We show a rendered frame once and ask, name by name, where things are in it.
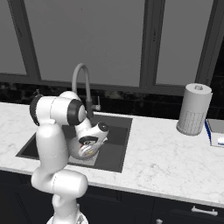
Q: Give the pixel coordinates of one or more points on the grey curved sink faucet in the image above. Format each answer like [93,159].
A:
[87,76]

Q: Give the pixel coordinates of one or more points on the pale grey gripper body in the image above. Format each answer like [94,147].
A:
[82,161]

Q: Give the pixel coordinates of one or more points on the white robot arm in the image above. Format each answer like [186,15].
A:
[51,145]

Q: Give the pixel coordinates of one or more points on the dark drawer front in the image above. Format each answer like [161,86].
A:
[180,208]

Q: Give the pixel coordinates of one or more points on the blue and white box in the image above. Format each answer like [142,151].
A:
[217,132]

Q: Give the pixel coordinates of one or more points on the dark cupboard door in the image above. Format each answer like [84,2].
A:
[116,208]

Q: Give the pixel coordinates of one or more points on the small dark sink dispenser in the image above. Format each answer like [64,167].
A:
[37,93]

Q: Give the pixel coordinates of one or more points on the dark grey sink basin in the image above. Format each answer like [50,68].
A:
[112,145]

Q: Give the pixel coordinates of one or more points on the dark framed window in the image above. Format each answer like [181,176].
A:
[87,38]

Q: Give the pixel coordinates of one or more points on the white paper towel roll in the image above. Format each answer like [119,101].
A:
[194,110]

